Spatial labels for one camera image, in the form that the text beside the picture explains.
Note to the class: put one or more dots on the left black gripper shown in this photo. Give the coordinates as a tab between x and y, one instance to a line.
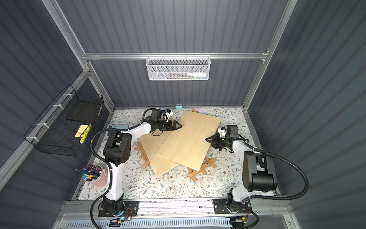
168	125

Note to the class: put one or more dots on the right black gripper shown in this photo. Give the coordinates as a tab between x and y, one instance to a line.
217	140

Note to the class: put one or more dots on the light plywood board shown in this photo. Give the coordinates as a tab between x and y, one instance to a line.
187	146
151	144

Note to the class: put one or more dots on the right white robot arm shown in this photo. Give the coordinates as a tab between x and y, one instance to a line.
258	174

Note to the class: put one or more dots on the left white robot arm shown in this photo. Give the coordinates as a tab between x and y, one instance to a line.
118	149

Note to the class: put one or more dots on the small teal box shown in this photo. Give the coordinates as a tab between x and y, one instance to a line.
179	106

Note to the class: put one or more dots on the white marker in basket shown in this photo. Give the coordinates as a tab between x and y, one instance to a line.
199	75

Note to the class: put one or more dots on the teal calculator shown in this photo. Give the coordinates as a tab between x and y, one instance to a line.
122	127

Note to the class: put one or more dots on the floral table mat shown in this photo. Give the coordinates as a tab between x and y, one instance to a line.
139	183

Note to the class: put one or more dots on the yellow green pen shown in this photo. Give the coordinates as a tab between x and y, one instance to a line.
85	133

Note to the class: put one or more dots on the yellow sticky note pad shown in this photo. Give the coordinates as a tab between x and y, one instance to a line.
81	130

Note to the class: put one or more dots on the pink pen cup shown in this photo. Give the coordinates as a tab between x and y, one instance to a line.
95	175

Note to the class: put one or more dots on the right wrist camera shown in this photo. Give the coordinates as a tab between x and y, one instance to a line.
222	132

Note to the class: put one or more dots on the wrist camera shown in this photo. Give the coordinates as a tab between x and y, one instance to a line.
222	132
168	113

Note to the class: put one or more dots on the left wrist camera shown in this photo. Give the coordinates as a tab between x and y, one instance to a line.
168	113

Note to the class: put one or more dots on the white wire mesh basket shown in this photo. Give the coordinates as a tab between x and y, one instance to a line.
175	69

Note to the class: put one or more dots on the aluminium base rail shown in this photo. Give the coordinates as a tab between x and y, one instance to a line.
181	213

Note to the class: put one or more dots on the black wire wall basket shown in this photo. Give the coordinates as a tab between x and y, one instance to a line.
55	132

